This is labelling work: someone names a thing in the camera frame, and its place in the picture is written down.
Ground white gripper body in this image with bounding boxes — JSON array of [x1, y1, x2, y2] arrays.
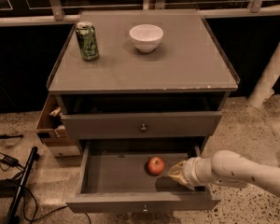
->
[[182, 157, 203, 188]]

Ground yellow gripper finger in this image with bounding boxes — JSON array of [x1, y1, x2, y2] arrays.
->
[[171, 161, 187, 172], [168, 169, 194, 190]]

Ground red apple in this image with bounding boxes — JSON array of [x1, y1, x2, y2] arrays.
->
[[147, 156, 165, 175]]

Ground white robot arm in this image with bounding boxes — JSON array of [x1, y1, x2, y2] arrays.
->
[[168, 41, 280, 198]]

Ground open grey middle drawer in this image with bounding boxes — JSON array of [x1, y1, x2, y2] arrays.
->
[[66, 138, 219, 213]]

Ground grey drawer cabinet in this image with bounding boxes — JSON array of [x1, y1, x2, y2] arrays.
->
[[49, 10, 239, 148]]

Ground grey top drawer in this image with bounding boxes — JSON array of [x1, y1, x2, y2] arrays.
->
[[62, 111, 222, 140]]

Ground white ceramic bowl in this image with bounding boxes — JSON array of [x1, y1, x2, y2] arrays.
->
[[129, 24, 164, 53]]

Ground cardboard box with items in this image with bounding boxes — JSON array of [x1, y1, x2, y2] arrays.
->
[[35, 95, 80, 157]]

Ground green soda can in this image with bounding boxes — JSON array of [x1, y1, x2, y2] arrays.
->
[[76, 22, 99, 61]]

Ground black pole on floor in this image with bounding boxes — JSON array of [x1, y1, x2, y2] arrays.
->
[[4, 147, 39, 224]]

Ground small black tool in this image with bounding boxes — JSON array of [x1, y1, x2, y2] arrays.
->
[[0, 134, 23, 140]]

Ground black cables with adapter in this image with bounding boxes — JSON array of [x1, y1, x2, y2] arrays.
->
[[0, 146, 91, 224]]

